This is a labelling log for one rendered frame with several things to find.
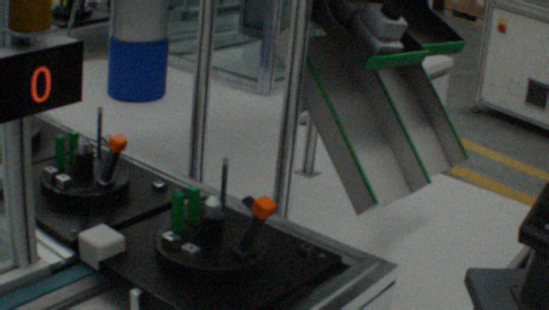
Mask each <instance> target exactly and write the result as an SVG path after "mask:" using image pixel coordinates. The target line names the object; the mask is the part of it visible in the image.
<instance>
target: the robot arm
mask: <svg viewBox="0 0 549 310"><path fill-rule="evenodd" d="M546 225H548V226H549V179H548V182H547V183H546V184H545V186H544V187H543V189H542V190H541V192H540V193H539V195H538V198H537V199H536V200H535V202H534V203H533V205H532V206H531V208H530V209H529V211H528V214H527V215H526V216H525V217H524V220H523V221H522V223H521V225H520V227H519V236H518V243H521V244H524V245H525V246H528V247H530V248H531V249H533V250H532V255H531V259H530V263H529V266H528V269H527V273H526V275H525V279H524V284H511V285H510V288H509V290H510V292H511V293H512V295H513V297H514V300H515V301H516V304H517V305H518V308H519V309H520V310H549V230H547V229H546V228H545V226H546Z"/></svg>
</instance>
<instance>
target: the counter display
mask: <svg viewBox="0 0 549 310"><path fill-rule="evenodd" d="M55 51H59V56H58V60H59V72H58V105H54V106H51V107H47V108H43V109H40V110H36V111H32V112H29V113H25V114H24V109H23V104H24V92H23V83H24V74H23V67H24V58H28V57H33V56H38V55H42V54H44V53H49V52H55ZM83 53H84V41H83V40H79V41H74V42H69V43H67V44H62V45H56V46H50V47H44V48H42V49H39V50H33V51H27V52H23V53H19V54H17V55H12V56H6V57H1V58H0V125H3V124H6V123H10V122H12V121H15V120H18V119H22V118H25V117H29V116H32V115H36V114H39V113H43V112H46V111H50V110H53V109H57V108H60V107H65V106H68V105H72V104H75V103H78V102H82V75H83Z"/></svg>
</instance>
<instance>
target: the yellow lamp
mask: <svg viewBox="0 0 549 310"><path fill-rule="evenodd" d="M8 3H9V9H8V17H9V18H8V29H9V30H10V31H17V32H21V31H23V32H32V31H39V30H45V29H48V28H49V27H50V26H51V19H52V0H9V1H8Z"/></svg>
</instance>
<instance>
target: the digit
mask: <svg viewBox="0 0 549 310"><path fill-rule="evenodd" d="M58 56H59V51H55V52H49V53H44V54H42V55H38V56H33V57H28V58H24V67H23V74H24V83H23V92H24V104H23V109H24V114H25V113H29V112H32V111H36V110H40V109H43V108H47V107H51V106H54V105H58V72H59V60H58Z"/></svg>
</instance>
